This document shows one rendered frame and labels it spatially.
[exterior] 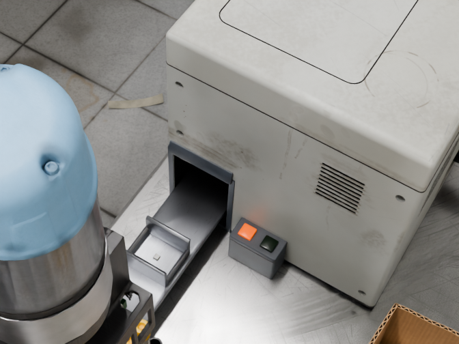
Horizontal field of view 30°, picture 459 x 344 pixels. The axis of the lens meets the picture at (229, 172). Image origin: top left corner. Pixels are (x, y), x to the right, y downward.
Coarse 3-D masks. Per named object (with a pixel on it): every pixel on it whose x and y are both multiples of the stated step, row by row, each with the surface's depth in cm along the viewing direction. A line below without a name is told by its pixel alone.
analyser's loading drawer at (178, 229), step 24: (192, 168) 101; (192, 192) 100; (216, 192) 100; (168, 216) 98; (192, 216) 98; (216, 216) 98; (144, 240) 96; (168, 240) 95; (192, 240) 96; (144, 264) 91; (168, 264) 94; (144, 288) 93; (168, 288) 93
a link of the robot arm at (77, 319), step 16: (96, 288) 43; (80, 304) 42; (96, 304) 44; (0, 320) 42; (16, 320) 41; (32, 320) 41; (48, 320) 42; (64, 320) 42; (80, 320) 43; (96, 320) 45; (0, 336) 44; (16, 336) 43; (32, 336) 43; (48, 336) 43; (64, 336) 44
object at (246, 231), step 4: (244, 224) 96; (244, 228) 96; (248, 228) 96; (252, 228) 96; (240, 232) 95; (244, 232) 95; (248, 232) 95; (252, 232) 95; (244, 236) 95; (248, 236) 95; (252, 236) 95
